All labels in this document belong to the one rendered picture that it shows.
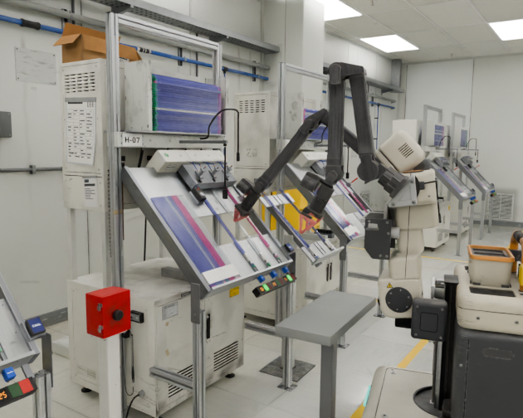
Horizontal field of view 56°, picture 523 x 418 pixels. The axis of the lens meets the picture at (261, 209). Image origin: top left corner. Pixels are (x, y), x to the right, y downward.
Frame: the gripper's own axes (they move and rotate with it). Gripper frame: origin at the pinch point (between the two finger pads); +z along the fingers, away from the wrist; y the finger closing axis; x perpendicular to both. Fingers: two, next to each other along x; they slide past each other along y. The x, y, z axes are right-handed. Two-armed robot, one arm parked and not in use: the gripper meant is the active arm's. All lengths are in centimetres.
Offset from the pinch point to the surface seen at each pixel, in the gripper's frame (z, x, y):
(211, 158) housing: -10.2, -35.9, -6.5
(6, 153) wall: 87, -155, 20
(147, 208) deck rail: 0, -17, 49
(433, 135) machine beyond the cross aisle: -25, -46, -463
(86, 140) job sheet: 3, -67, 48
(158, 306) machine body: 33, 15, 46
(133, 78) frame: -33, -69, 37
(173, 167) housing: -5.7, -35.3, 20.7
